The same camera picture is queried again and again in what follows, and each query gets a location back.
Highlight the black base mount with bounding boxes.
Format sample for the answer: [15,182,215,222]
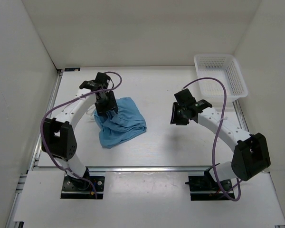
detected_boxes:
[60,174,105,200]
[185,176,229,201]

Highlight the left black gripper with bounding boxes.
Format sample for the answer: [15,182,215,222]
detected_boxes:
[94,91,119,118]

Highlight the aluminium frame rail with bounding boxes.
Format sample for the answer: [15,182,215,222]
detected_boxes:
[26,68,262,174]

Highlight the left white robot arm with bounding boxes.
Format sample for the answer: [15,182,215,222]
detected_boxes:
[40,71,118,190]

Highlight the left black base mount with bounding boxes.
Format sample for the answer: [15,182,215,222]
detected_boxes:
[60,174,105,200]

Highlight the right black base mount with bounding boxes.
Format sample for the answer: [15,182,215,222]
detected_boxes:
[185,176,229,201]

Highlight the white plastic basket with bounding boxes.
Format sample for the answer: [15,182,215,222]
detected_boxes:
[194,54,248,103]

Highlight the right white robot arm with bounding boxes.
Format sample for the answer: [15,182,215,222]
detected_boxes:
[171,89,271,190]

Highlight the light blue shorts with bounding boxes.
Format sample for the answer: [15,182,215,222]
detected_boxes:
[94,97,147,149]

